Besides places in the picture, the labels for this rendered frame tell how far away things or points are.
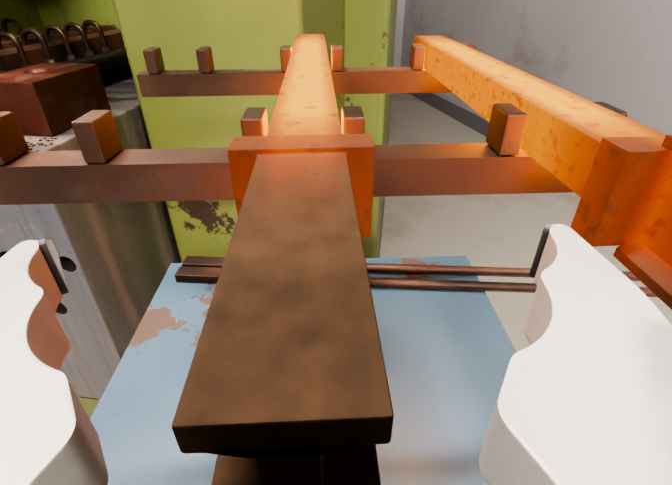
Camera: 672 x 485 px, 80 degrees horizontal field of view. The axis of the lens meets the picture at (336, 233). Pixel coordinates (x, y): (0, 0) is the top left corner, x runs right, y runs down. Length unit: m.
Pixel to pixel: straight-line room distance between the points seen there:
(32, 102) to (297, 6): 0.34
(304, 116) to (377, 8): 0.84
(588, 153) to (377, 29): 0.86
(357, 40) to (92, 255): 0.71
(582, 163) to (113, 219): 0.60
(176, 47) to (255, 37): 0.12
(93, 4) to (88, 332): 0.71
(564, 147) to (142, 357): 0.41
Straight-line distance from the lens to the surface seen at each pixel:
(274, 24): 0.59
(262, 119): 0.19
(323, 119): 0.18
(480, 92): 0.28
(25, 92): 0.62
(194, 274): 0.53
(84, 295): 0.66
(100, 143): 0.22
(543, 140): 0.21
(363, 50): 1.02
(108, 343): 0.71
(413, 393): 0.40
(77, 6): 1.15
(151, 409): 0.42
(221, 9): 0.62
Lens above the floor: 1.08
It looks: 32 degrees down
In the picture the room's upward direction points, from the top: straight up
